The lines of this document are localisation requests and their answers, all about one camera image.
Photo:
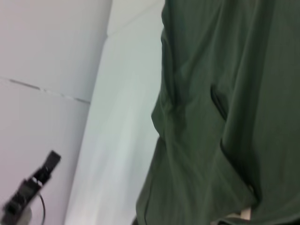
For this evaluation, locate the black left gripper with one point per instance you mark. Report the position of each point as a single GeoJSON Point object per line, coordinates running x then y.
{"type": "Point", "coordinates": [22, 194]}

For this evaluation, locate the dark green t-shirt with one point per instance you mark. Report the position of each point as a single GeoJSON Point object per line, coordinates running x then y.
{"type": "Point", "coordinates": [222, 117]}

